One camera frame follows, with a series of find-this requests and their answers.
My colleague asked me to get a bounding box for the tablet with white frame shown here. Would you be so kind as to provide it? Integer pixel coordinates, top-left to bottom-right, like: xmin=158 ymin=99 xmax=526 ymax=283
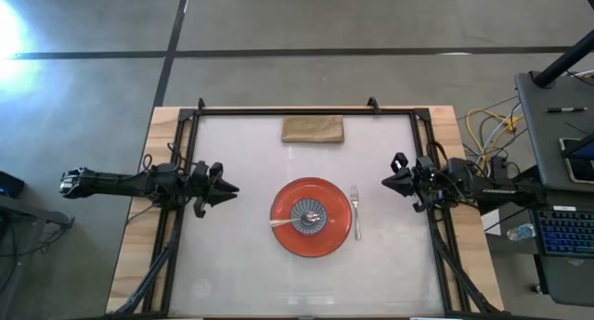
xmin=558 ymin=133 xmax=594 ymax=185

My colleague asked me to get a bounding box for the silver metal spoon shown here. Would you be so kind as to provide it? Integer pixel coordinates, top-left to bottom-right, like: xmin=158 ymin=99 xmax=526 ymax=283
xmin=269 ymin=211 xmax=321 ymax=228

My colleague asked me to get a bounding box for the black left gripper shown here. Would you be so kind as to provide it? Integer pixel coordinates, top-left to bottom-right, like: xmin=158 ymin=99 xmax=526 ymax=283
xmin=184 ymin=160 xmax=240 ymax=219

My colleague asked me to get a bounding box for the grey cart top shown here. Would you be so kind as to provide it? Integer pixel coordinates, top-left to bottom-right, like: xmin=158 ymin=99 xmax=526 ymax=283
xmin=513 ymin=71 xmax=594 ymax=194

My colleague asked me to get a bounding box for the black pole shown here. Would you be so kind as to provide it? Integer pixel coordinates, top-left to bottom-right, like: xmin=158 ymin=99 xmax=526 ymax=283
xmin=532 ymin=29 xmax=594 ymax=88

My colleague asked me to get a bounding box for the silver metal fork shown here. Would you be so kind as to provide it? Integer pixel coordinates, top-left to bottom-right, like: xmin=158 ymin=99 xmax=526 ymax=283
xmin=349 ymin=185 xmax=363 ymax=241

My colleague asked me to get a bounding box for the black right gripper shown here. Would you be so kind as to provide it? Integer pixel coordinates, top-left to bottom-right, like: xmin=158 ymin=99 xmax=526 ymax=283
xmin=381 ymin=151 xmax=443 ymax=214

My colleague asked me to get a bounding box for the red white patterned bowl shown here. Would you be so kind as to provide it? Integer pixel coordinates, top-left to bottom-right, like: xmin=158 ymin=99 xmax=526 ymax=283
xmin=290 ymin=198 xmax=328 ymax=236

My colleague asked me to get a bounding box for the black aluminium table frame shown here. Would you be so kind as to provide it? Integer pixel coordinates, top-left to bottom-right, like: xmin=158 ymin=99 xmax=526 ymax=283
xmin=106 ymin=106 xmax=507 ymax=320

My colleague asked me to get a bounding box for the backlit black keyboard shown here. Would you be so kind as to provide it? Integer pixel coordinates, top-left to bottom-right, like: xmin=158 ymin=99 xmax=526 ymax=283
xmin=532 ymin=207 xmax=594 ymax=258

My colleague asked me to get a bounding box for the white paper sheet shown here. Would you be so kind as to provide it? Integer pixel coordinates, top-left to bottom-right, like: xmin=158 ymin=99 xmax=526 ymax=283
xmin=480 ymin=208 xmax=503 ymax=237

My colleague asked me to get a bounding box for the orange plate with white underside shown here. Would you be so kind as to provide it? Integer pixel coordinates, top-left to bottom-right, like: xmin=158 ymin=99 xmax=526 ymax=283
xmin=269 ymin=176 xmax=353 ymax=259

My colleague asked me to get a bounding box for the black power adapter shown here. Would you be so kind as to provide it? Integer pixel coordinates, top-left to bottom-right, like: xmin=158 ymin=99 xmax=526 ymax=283
xmin=490 ymin=155 xmax=510 ymax=178

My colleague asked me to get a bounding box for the black box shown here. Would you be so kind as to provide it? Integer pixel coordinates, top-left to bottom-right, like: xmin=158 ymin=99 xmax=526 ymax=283
xmin=0 ymin=170 xmax=26 ymax=199

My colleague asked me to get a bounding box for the clear plastic water bottle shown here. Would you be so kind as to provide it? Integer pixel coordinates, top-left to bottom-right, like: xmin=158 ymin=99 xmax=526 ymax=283
xmin=506 ymin=223 xmax=536 ymax=242

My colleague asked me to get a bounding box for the yellow cable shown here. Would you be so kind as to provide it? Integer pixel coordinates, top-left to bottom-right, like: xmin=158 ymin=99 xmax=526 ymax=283
xmin=465 ymin=107 xmax=523 ymax=171

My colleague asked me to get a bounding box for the folded tan cloth napkin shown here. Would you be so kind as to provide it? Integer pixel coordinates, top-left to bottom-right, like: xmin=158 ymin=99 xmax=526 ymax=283
xmin=281 ymin=115 xmax=345 ymax=144

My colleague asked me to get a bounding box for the laptop with blue keyboard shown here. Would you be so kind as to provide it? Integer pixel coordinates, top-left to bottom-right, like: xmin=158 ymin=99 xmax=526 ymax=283
xmin=531 ymin=203 xmax=594 ymax=308

